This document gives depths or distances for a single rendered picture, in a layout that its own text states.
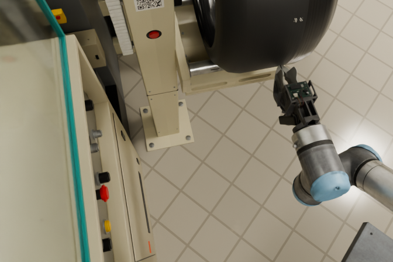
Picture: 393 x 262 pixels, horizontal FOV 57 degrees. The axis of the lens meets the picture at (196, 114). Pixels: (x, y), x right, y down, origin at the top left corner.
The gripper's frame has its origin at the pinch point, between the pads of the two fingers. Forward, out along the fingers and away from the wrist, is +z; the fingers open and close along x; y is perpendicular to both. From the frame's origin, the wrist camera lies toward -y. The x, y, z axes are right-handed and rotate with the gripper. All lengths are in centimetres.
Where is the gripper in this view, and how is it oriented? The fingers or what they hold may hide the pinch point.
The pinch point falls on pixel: (280, 70)
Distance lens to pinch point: 104.6
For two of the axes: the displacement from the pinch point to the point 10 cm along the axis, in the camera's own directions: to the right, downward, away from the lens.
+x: -9.8, 1.9, -1.0
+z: -2.2, -8.7, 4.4
